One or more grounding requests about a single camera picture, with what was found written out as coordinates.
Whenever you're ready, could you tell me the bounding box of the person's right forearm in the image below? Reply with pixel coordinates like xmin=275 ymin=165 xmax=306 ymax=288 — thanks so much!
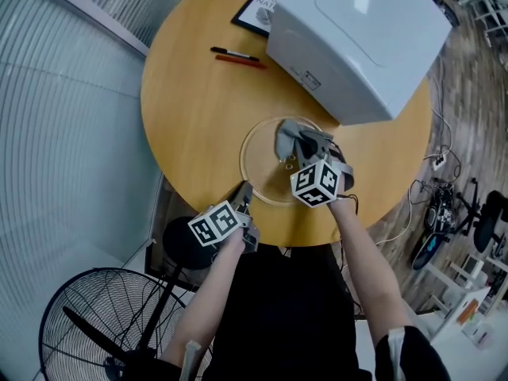
xmin=328 ymin=198 xmax=417 ymax=351

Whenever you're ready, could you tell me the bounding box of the black office chair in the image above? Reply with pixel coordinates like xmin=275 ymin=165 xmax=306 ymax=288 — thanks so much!
xmin=455 ymin=177 xmax=508 ymax=254

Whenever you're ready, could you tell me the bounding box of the black device with cables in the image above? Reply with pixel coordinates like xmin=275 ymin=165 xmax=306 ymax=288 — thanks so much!
xmin=410 ymin=177 xmax=458 ymax=272

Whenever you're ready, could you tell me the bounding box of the white microwave oven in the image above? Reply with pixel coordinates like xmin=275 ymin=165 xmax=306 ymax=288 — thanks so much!
xmin=264 ymin=0 xmax=454 ymax=127

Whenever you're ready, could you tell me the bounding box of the person's black clothing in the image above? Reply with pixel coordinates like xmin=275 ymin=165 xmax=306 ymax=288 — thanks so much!
xmin=154 ymin=243 xmax=452 ymax=381

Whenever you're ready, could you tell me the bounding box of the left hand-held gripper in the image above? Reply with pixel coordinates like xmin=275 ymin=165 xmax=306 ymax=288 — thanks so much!
xmin=187 ymin=179 xmax=261 ymax=256

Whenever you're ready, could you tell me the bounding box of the white shelf unit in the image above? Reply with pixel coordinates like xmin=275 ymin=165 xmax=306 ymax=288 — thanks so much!
xmin=412 ymin=252 xmax=508 ymax=351

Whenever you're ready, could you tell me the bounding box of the glass microwave turntable plate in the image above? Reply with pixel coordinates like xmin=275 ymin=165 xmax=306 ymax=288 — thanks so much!
xmin=239 ymin=115 xmax=343 ymax=206

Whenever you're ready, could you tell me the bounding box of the black standing fan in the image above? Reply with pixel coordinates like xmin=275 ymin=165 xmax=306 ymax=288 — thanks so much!
xmin=37 ymin=215 xmax=224 ymax=381

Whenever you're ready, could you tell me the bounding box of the white power cable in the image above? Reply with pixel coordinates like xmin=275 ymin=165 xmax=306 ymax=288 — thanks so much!
xmin=372 ymin=56 xmax=464 ymax=248

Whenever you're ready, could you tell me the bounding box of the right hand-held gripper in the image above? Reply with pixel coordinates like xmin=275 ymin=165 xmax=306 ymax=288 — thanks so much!
xmin=277 ymin=130 xmax=356 ymax=210

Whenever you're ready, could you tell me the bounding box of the black marker pen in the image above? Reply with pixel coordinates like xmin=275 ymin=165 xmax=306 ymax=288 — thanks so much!
xmin=210 ymin=45 xmax=262 ymax=62

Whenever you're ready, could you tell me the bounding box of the person's left forearm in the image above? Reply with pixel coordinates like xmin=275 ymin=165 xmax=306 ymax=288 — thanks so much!
xmin=157 ymin=234 xmax=246 ymax=371

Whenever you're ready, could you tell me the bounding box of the red pen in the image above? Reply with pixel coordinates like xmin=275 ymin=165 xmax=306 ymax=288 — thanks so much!
xmin=214 ymin=53 xmax=268 ymax=70

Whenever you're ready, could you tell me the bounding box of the black framed picture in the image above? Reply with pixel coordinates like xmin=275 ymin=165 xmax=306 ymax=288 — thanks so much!
xmin=230 ymin=0 xmax=290 ymax=38

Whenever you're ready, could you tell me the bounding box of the grey cloth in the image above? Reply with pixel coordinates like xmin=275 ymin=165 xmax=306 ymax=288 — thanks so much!
xmin=272 ymin=119 xmax=315 ymax=163

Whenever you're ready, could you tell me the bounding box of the white arm strap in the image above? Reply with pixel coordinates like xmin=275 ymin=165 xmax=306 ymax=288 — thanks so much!
xmin=181 ymin=339 xmax=203 ymax=381
xmin=385 ymin=329 xmax=406 ymax=375

